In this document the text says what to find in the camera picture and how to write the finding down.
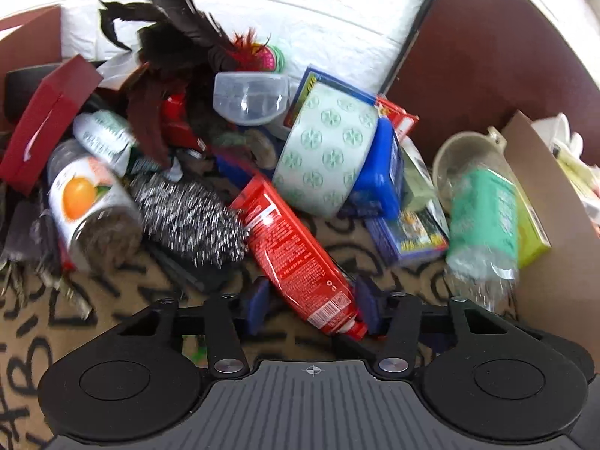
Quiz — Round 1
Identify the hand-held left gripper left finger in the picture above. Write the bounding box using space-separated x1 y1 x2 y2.
117 276 273 380

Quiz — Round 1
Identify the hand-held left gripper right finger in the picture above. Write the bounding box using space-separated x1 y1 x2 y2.
354 276 519 380

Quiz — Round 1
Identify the red packet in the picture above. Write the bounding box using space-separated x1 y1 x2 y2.
228 175 369 341

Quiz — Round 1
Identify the brown cardboard box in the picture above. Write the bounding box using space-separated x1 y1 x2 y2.
498 109 600 372

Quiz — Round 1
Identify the clear plastic lidded container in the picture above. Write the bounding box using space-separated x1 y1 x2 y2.
213 70 291 127

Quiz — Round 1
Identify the blue card pack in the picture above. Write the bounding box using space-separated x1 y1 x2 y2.
364 205 450 266

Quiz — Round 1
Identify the steel wool scrubber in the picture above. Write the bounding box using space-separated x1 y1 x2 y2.
128 171 252 269

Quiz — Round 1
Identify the yellow-green small carton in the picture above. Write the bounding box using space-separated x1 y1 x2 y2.
512 174 552 267

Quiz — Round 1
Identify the small olive green box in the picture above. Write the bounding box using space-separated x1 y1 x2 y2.
402 144 447 227

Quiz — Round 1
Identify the blue plastic box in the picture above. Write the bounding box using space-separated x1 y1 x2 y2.
349 117 405 219

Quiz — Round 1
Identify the clear bottle with green label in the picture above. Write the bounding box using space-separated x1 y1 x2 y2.
444 162 522 311

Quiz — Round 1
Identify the pale green patterned tape roll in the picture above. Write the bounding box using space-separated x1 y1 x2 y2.
271 79 380 219

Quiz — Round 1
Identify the clear plastic cup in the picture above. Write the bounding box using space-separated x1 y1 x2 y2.
430 126 510 207

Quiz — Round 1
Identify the red and white small carton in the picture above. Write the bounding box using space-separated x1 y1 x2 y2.
376 96 420 144

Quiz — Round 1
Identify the jar with orange label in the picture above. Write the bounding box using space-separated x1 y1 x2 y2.
46 139 144 273

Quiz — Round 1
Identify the letter printed blanket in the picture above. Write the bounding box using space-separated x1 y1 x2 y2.
0 169 521 450

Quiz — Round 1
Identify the white ceramic bowl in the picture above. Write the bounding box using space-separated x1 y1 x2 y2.
531 112 588 153

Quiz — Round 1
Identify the bunch of keys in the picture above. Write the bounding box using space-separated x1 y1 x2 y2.
0 225 95 322

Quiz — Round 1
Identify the white bottle with green label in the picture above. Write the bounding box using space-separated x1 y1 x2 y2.
72 109 183 182

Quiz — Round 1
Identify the pink green round toy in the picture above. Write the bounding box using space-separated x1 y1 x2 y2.
250 41 287 74

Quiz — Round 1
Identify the dark feather duster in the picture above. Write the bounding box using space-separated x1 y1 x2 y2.
98 0 263 170

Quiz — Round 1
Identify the dark red flat box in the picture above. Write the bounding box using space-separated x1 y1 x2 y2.
0 54 105 197

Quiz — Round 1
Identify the brown headboard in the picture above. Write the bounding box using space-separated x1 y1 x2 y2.
379 0 600 152

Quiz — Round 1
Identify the white bedding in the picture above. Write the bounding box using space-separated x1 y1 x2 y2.
60 0 447 95

